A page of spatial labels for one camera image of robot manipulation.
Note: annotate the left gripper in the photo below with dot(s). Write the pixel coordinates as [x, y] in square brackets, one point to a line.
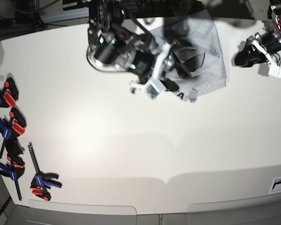
[258, 49]

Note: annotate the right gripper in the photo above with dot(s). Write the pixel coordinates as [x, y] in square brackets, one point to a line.
[158, 60]

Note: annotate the grey T-shirt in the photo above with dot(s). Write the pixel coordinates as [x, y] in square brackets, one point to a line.
[199, 31]

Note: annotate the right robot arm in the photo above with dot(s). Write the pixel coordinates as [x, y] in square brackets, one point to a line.
[118, 42]

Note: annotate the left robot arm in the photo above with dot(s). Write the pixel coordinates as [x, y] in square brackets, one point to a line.
[273, 14]

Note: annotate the white label sticker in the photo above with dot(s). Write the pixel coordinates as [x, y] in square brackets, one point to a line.
[275, 186]

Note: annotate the top blue red bar clamp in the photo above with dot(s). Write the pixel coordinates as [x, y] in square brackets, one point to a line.
[9, 94]

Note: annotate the loose blue red bar clamp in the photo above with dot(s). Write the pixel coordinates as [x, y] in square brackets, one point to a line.
[41, 181]

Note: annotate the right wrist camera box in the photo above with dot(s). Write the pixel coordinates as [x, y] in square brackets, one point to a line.
[153, 88]

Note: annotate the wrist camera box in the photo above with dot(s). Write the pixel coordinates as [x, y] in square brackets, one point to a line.
[275, 72]
[153, 88]

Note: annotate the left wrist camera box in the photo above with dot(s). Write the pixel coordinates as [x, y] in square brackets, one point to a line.
[275, 72]

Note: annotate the aluminium frame rail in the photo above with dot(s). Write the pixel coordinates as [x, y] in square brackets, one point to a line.
[65, 15]

